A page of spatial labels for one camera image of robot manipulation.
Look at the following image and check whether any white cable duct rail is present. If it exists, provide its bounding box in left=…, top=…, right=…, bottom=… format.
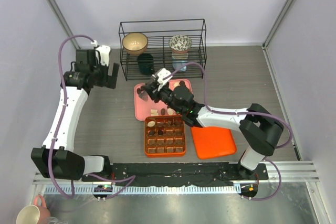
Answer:
left=44, top=185, right=242, bottom=196

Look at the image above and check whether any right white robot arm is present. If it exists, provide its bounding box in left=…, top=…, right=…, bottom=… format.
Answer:
left=140, top=82, right=285, bottom=179

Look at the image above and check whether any dark green mug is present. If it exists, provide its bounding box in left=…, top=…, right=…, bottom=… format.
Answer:
left=137, top=53, right=154, bottom=75

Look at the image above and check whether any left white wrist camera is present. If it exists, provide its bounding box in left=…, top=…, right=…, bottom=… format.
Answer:
left=91, top=40, right=111, bottom=67

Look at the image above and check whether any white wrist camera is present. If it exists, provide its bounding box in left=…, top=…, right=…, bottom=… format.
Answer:
left=91, top=40, right=111, bottom=67
left=153, top=68, right=173, bottom=91

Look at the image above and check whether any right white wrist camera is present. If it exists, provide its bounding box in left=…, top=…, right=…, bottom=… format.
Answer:
left=153, top=68, right=173, bottom=91

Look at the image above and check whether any orange chocolate box tray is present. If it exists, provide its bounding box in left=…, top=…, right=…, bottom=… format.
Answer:
left=144, top=115, right=186, bottom=158

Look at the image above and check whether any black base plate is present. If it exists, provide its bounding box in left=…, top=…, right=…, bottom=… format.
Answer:
left=98, top=162, right=269, bottom=187

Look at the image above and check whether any orange box lid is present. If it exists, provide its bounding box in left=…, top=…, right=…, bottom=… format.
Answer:
left=191, top=127, right=237, bottom=159

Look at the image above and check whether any tan bowl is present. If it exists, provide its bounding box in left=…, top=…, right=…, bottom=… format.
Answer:
left=122, top=33, right=148, bottom=56

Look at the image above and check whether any pink tray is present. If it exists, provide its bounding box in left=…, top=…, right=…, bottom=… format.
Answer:
left=134, top=79, right=192, bottom=121

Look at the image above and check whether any black wire rack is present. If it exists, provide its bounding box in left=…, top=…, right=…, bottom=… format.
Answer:
left=118, top=18, right=207, bottom=80

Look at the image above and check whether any floral patterned bowl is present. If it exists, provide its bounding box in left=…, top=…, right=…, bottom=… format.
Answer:
left=169, top=35, right=193, bottom=54

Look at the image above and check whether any light blue mug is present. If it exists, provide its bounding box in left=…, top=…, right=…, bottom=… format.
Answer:
left=172, top=59, right=187, bottom=72

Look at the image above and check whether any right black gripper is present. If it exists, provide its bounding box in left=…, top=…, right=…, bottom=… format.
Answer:
left=144, top=80, right=185, bottom=114

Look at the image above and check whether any pink mug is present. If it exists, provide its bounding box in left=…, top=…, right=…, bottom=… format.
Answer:
left=16, top=194, right=51, bottom=224

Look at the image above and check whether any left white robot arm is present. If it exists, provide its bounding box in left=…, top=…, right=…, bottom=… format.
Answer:
left=31, top=45, right=119, bottom=182

